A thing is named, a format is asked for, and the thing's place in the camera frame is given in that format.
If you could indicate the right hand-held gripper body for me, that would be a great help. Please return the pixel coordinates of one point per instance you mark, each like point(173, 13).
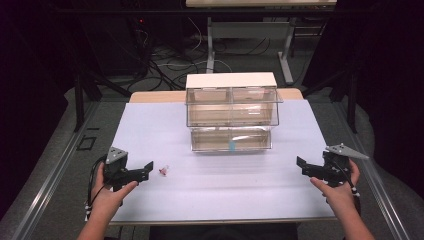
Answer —
point(338, 163)

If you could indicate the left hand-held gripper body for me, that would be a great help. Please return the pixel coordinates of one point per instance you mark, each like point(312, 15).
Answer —
point(115, 166)

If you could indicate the small pink object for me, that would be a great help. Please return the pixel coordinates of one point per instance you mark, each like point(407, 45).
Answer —
point(163, 170)

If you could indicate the wide clear plastic drawer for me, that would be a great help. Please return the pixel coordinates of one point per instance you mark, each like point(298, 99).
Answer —
point(233, 115)
point(213, 140)

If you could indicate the white drawer cabinet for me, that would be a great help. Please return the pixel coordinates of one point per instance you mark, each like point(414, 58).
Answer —
point(230, 80)

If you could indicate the person's left hand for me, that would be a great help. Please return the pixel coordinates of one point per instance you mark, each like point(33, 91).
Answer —
point(108, 196)

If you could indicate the person's right hand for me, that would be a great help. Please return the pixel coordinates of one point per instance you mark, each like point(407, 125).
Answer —
point(338, 196)

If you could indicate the pale lavender table mat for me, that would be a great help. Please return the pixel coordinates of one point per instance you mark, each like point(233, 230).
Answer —
point(216, 186)

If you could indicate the black metal stand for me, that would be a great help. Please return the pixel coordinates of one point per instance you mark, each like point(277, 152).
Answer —
point(346, 90)
point(81, 96)

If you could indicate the small blue object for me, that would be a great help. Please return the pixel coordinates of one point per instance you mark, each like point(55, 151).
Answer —
point(231, 145)

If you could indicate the small clear plastic drawer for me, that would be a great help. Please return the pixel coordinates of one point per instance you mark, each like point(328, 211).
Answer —
point(207, 95)
point(254, 94)

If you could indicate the person's dark lap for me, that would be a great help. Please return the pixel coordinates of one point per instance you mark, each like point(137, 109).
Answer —
point(223, 232)

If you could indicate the dark computer tower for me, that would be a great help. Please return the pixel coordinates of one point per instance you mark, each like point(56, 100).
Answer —
point(133, 36)

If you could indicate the white desk with metal legs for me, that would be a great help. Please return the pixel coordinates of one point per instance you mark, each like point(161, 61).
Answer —
point(250, 30)

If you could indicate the aluminium rail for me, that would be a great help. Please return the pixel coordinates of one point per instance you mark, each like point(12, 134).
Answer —
point(50, 183)
point(376, 186)

